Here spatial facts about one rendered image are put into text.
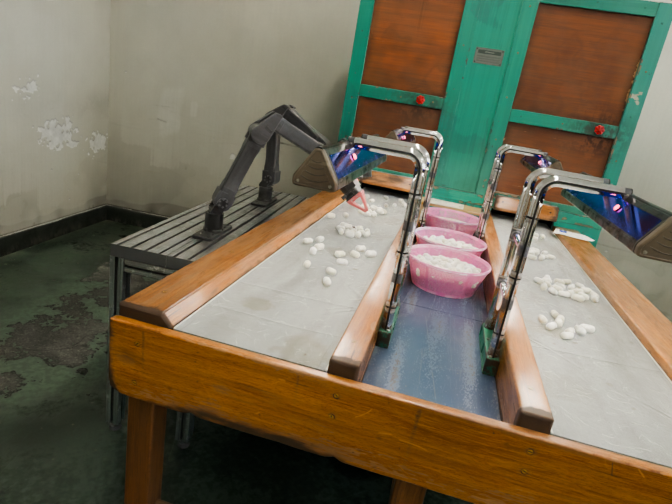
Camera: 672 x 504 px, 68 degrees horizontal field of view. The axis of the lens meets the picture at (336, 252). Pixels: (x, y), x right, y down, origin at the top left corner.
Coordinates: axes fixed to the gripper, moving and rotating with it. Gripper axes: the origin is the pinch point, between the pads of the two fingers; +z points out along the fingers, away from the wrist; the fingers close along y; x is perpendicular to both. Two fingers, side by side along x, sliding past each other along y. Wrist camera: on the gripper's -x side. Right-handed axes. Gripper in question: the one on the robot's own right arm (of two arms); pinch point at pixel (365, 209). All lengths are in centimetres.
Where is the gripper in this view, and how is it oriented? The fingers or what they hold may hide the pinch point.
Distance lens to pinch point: 183.3
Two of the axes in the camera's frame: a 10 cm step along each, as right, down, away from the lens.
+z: 6.2, 7.8, 0.6
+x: -7.5, 5.7, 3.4
